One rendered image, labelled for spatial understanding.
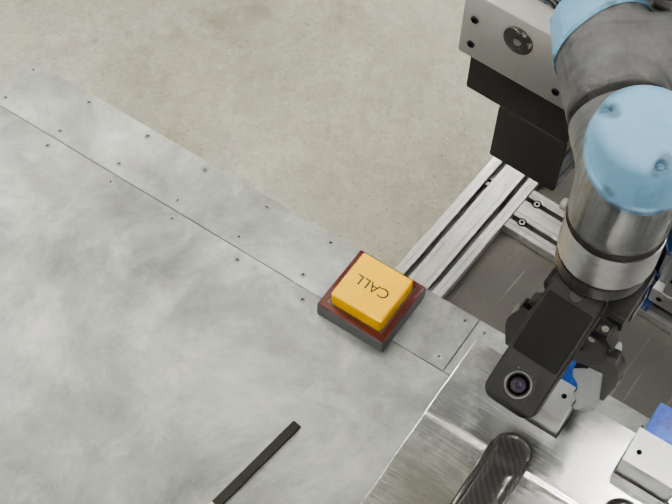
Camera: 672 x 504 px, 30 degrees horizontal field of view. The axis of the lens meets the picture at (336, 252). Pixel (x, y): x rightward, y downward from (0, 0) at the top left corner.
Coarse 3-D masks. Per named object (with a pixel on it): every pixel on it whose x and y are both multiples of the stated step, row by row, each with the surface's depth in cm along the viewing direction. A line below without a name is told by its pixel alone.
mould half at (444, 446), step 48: (480, 384) 113; (432, 432) 111; (480, 432) 110; (528, 432) 111; (576, 432) 111; (624, 432) 111; (384, 480) 109; (432, 480) 108; (528, 480) 108; (576, 480) 108; (624, 480) 108
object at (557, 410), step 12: (564, 384) 110; (576, 384) 111; (552, 396) 109; (564, 396) 110; (552, 408) 109; (564, 408) 109; (528, 420) 112; (540, 420) 110; (552, 420) 109; (564, 420) 110; (552, 432) 110
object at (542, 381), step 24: (552, 288) 96; (552, 312) 96; (576, 312) 96; (600, 312) 95; (528, 336) 96; (552, 336) 96; (576, 336) 95; (504, 360) 97; (528, 360) 96; (552, 360) 96; (504, 384) 96; (528, 384) 96; (552, 384) 95; (528, 408) 96
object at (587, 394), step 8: (576, 368) 104; (584, 368) 103; (576, 376) 105; (584, 376) 104; (592, 376) 103; (600, 376) 103; (584, 384) 105; (592, 384) 104; (600, 384) 103; (576, 392) 107; (584, 392) 106; (592, 392) 105; (576, 400) 108; (584, 400) 107; (592, 400) 106; (600, 400) 106; (576, 408) 109; (584, 408) 108; (592, 408) 109
